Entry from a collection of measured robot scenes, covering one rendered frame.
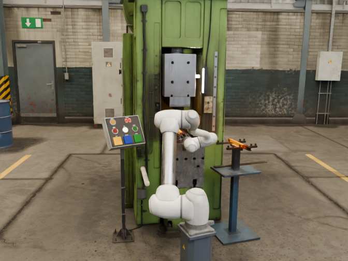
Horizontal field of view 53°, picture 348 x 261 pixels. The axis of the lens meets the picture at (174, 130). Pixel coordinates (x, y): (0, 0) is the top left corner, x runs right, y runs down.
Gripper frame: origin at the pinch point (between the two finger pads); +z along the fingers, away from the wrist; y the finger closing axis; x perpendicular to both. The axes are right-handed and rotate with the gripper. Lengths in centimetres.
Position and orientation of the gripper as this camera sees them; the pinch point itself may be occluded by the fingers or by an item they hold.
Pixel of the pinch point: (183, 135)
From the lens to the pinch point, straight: 334.2
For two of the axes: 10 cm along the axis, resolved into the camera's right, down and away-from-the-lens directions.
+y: 9.8, -0.2, 1.7
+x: 0.2, -9.7, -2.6
